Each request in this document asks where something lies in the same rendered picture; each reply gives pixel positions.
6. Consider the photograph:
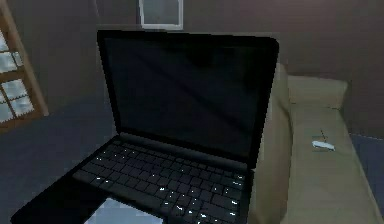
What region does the black laptop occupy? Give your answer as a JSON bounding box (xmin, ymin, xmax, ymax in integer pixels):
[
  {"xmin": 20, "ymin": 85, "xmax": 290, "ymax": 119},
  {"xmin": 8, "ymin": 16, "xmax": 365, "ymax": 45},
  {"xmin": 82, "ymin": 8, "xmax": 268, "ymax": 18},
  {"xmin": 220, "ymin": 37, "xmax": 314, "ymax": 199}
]
[{"xmin": 10, "ymin": 29, "xmax": 280, "ymax": 224}]

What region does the white remote control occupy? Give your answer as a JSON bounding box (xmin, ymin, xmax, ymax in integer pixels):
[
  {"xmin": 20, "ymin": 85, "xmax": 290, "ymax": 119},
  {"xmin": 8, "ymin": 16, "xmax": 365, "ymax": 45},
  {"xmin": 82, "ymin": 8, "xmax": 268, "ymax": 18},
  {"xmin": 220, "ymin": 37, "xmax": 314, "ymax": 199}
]
[{"xmin": 311, "ymin": 140, "xmax": 336, "ymax": 152}]

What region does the beige sofa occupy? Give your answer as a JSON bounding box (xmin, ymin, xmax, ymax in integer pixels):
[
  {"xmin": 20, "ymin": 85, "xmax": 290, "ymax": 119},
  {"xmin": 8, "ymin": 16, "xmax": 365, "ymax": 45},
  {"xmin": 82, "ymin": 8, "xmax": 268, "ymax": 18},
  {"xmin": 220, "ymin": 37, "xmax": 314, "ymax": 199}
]
[{"xmin": 247, "ymin": 62, "xmax": 384, "ymax": 224}]

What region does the wooden framed window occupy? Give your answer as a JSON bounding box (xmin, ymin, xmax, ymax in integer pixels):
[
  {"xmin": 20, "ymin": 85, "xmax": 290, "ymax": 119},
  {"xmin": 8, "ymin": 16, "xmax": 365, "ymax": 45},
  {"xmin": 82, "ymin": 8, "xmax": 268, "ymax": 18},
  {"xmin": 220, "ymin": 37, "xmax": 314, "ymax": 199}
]
[{"xmin": 0, "ymin": 0, "xmax": 50, "ymax": 132}]

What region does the white framed wall picture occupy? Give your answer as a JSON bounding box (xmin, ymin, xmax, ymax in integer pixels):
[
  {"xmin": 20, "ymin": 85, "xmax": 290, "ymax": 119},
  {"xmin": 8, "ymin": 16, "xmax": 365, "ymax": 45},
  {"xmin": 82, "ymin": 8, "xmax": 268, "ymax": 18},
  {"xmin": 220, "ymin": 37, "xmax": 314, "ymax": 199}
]
[{"xmin": 138, "ymin": 0, "xmax": 185, "ymax": 31}]

